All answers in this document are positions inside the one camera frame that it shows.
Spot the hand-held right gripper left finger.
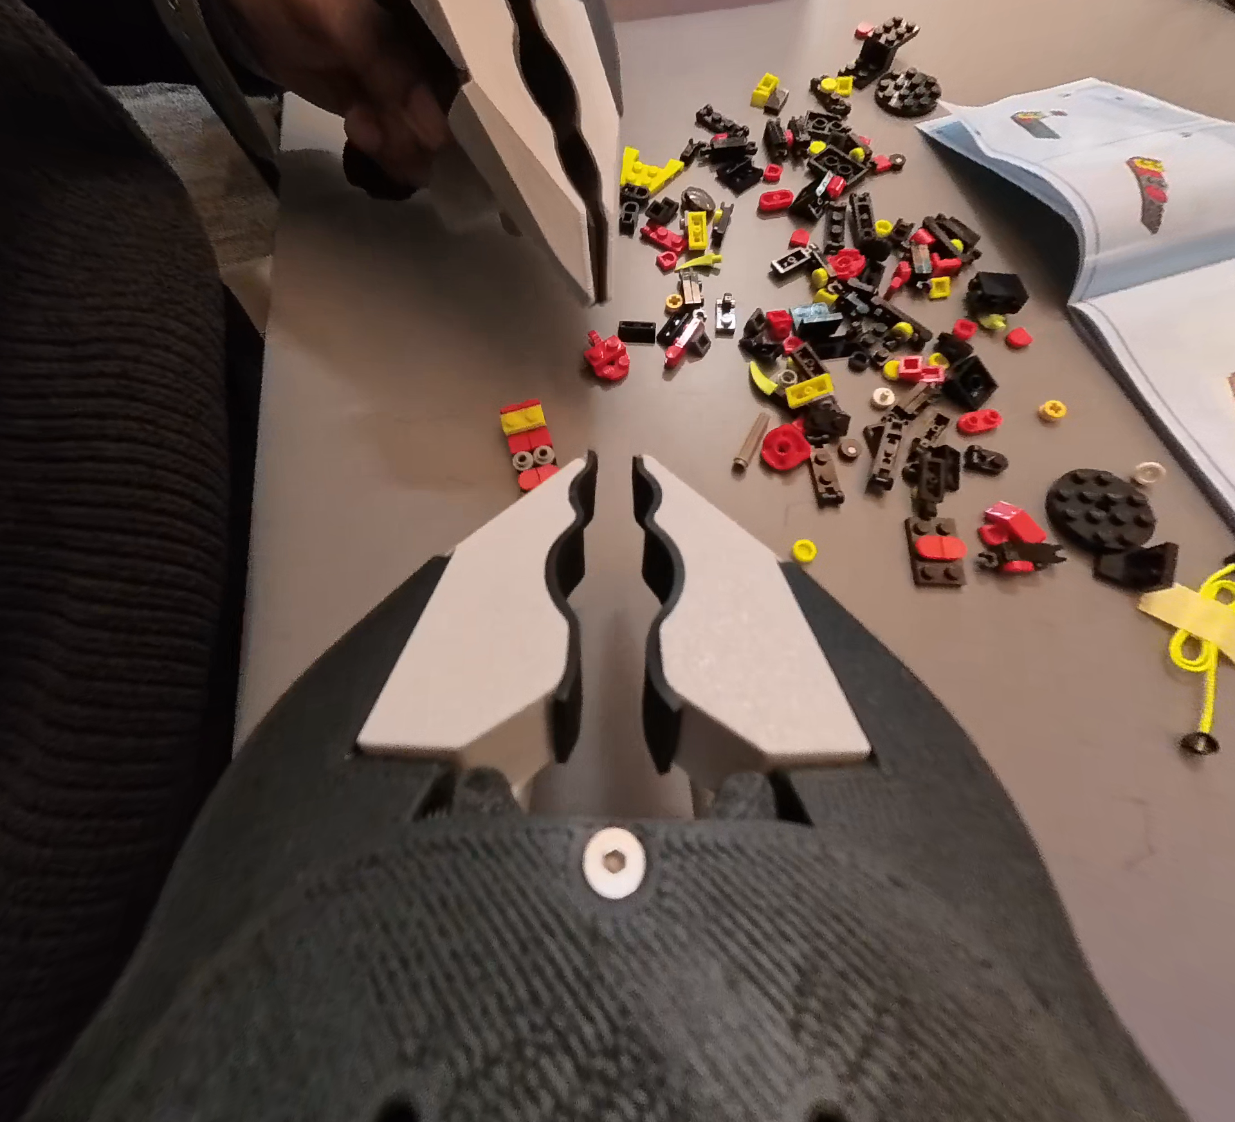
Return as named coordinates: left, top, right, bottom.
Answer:
left=356, top=452, right=601, bottom=810

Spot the long black studded lego plate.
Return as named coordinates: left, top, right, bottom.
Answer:
left=838, top=16, right=921, bottom=92

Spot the pile of small lego pieces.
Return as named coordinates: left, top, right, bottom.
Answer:
left=579, top=13, right=1183, bottom=594

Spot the beige wristwatch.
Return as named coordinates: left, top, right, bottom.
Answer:
left=129, top=0, right=281, bottom=169

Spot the light blue instruction booklet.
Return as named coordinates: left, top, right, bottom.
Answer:
left=914, top=78, right=1235, bottom=531

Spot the black plate red tile lego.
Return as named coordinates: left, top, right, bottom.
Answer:
left=904, top=516, right=969, bottom=589

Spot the red slope black lego piece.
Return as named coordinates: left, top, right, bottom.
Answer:
left=975, top=499, right=1067, bottom=576

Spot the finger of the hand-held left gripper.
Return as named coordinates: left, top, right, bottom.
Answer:
left=516, top=0, right=623, bottom=306
left=405, top=0, right=604, bottom=308

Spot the person's left hand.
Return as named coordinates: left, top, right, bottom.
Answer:
left=187, top=0, right=459, bottom=188

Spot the round black lego plate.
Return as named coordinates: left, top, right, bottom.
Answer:
left=1045, top=468, right=1157, bottom=555
left=873, top=66, right=941, bottom=119

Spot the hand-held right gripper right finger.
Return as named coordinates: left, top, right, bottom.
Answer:
left=631, top=454, right=877, bottom=810

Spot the person's black sweater torso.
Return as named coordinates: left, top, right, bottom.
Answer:
left=0, top=0, right=266, bottom=1122

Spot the neon yellow string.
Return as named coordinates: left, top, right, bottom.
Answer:
left=1168, top=563, right=1235, bottom=757

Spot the red yellow black lego build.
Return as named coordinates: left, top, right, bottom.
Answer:
left=498, top=399, right=561, bottom=496

